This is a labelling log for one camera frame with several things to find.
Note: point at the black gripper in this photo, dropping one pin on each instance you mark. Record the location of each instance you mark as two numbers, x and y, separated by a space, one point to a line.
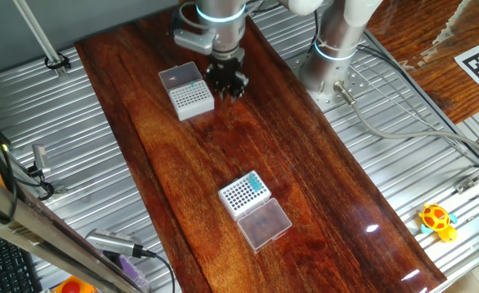
225 74

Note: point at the white tip rack clear lid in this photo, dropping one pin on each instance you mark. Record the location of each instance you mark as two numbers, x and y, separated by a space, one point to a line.
263 224
190 106

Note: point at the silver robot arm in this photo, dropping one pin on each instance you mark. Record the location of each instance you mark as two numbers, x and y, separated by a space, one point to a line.
332 61

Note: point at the dark red wooden board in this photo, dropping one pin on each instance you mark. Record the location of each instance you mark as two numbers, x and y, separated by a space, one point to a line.
206 183

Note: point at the brown wooden board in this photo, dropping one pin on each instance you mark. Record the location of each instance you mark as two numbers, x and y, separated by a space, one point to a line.
410 24

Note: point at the silver stand rod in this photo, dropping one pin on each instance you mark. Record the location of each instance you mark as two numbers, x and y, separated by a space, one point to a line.
40 38

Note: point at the yellow orange turtle toy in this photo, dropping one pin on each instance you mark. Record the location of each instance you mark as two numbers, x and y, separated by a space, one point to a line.
436 219

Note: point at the black keyboard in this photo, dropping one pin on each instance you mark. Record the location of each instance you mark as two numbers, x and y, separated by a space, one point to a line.
3 268

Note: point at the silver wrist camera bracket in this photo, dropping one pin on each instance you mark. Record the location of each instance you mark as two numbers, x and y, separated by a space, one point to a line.
194 40

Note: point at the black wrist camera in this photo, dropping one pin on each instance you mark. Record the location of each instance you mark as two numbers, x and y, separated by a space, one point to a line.
176 25

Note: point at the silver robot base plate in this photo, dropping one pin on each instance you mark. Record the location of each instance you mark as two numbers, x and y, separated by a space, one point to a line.
359 83

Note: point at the silver depth camera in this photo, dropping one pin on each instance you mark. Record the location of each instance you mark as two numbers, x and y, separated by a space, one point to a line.
113 243

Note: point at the side camera mount arm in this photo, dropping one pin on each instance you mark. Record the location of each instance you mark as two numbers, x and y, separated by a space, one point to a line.
60 189

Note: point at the small grey side camera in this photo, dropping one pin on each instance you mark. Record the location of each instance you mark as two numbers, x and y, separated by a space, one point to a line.
40 156

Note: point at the aluminium frame beam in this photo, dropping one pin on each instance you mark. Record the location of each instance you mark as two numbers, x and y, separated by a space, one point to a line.
40 238

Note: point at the aluminium bar with bracket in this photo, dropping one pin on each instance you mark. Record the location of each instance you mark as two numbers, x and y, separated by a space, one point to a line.
462 186

